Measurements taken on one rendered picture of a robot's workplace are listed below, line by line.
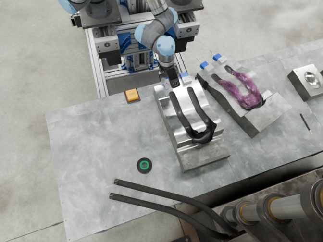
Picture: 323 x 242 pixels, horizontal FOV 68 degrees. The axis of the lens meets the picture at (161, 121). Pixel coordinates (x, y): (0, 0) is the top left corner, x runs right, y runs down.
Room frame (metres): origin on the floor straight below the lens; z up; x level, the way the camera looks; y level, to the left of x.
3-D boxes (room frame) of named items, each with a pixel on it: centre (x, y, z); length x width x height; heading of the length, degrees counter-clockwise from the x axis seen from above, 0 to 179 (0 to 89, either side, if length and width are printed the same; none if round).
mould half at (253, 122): (0.78, -0.45, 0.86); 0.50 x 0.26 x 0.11; 42
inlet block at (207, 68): (0.94, -0.22, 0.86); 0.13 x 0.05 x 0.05; 42
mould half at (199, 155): (0.56, -0.16, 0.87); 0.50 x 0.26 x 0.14; 25
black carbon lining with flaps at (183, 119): (0.57, -0.16, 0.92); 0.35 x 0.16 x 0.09; 25
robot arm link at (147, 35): (0.77, 0.09, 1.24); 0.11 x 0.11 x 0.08; 59
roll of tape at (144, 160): (0.29, 0.06, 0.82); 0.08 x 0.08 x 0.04
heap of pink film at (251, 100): (0.78, -0.44, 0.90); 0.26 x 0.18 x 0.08; 42
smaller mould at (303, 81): (0.91, -0.88, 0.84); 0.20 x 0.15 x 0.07; 25
